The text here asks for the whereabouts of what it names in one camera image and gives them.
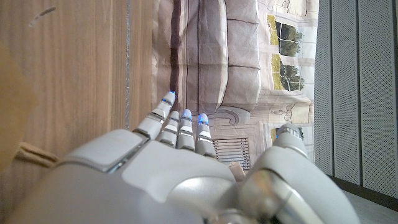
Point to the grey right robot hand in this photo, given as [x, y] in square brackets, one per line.
[174, 180]

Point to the printed sofa room backdrop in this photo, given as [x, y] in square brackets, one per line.
[242, 62]

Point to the brown wooden board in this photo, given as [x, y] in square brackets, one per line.
[12, 109]

